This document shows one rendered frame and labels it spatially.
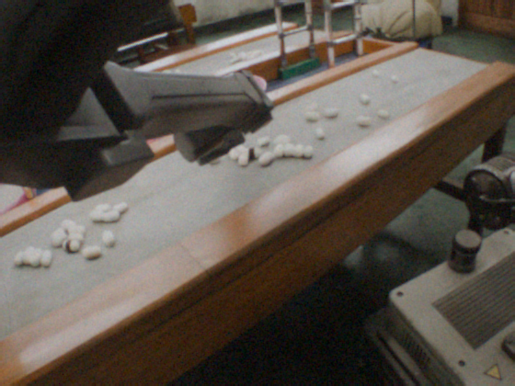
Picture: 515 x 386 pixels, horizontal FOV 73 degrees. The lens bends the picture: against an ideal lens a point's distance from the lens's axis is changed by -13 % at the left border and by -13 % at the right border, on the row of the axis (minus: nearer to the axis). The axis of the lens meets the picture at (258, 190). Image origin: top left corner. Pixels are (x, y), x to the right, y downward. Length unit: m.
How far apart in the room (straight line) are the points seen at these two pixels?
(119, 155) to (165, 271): 0.37
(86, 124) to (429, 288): 0.82
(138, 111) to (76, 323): 0.38
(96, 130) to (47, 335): 0.42
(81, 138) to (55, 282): 0.52
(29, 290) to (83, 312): 0.16
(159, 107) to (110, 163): 0.09
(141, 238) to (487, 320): 0.72
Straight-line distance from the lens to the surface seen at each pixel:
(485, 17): 5.49
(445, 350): 0.85
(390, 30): 3.80
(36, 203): 0.93
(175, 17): 0.77
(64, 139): 0.21
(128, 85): 0.30
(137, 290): 0.60
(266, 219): 0.65
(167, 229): 0.72
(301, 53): 1.60
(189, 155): 0.62
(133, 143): 0.27
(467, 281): 0.98
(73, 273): 0.72
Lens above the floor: 1.17
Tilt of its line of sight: 34 degrees down
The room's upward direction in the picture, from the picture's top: 9 degrees counter-clockwise
